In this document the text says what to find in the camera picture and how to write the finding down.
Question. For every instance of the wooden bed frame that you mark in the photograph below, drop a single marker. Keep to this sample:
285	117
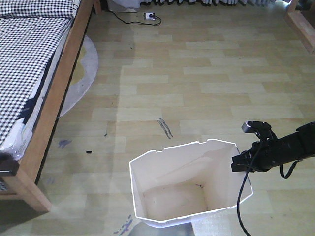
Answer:
18	178

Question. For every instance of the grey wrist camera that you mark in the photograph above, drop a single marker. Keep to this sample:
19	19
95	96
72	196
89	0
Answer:
254	126

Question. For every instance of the light grey curtain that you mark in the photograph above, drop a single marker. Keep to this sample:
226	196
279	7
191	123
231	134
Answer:
134	5

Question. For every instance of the wooden furniture leg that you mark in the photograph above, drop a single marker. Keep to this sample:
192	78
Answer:
303	23

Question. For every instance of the black white checkered bedding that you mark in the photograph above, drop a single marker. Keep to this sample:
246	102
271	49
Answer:
32	36

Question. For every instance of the silver floor outlet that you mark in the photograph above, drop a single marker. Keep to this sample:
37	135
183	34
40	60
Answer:
149	16

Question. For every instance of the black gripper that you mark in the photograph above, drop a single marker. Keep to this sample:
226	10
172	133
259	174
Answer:
251	159

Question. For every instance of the grey round rug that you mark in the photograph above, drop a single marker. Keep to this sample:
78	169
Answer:
83	76

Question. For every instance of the white plastic trash bin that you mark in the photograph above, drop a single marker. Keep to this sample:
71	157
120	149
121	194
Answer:
186	183

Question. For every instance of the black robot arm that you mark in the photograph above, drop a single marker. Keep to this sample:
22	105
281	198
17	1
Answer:
271	151

